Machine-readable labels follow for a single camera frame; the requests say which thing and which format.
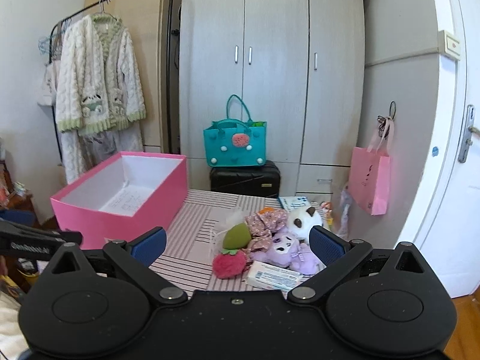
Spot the purple plush doll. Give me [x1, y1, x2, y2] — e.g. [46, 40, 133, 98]
[252, 232, 326, 276]

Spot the white door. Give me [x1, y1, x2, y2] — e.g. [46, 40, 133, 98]
[399, 0, 479, 298]

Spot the green felt avocado toy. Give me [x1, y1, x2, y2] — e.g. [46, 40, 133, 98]
[221, 223, 251, 255]

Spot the white tissue packet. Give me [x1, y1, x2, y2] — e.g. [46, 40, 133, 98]
[246, 262, 309, 293]

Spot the white round plush toy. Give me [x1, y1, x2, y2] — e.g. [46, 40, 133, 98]
[286, 205, 323, 245]

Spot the black hard suitcase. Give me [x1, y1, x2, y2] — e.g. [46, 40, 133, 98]
[210, 160, 281, 198]

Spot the pink floral fabric scrunchie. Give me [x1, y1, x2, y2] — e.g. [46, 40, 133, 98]
[245, 207, 288, 254]

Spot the pink paper gift bag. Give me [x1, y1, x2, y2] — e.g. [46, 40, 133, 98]
[348, 117, 395, 216]

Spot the silver door handle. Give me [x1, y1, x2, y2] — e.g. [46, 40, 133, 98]
[457, 105, 475, 164]

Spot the pink cardboard storage box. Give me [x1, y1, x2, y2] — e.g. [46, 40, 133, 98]
[50, 152, 188, 250]

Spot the red fluffy strawberry toy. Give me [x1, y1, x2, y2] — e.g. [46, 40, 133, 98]
[211, 250, 247, 280]

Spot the blue white wet wipes pack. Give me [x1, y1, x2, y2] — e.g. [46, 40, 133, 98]
[278, 196, 311, 212]

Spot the teal felt tote bag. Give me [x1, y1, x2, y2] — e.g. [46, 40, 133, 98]
[203, 94, 267, 167]

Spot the grey three-door wardrobe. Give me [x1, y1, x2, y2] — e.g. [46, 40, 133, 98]
[179, 0, 365, 196]

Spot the white fluffy green-trimmed cardigan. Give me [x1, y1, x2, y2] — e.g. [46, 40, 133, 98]
[55, 13, 146, 135]

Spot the striped pink table cloth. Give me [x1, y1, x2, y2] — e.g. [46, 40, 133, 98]
[150, 189, 281, 296]

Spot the black clothes rack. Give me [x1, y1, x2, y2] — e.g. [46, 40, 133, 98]
[45, 0, 175, 153]

